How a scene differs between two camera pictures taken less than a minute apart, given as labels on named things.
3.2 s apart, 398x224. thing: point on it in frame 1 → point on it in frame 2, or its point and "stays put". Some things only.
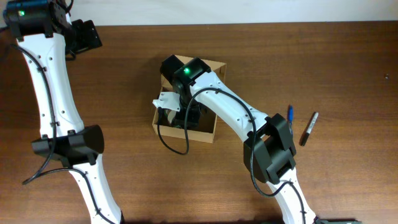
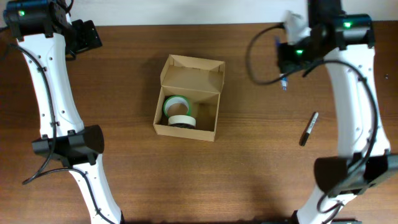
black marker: x=308 y=129 stays put
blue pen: x=290 y=118 → x=284 y=79
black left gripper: x=89 y=38 stays put
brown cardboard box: x=177 y=112 stays put
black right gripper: x=191 y=117 → x=285 y=63
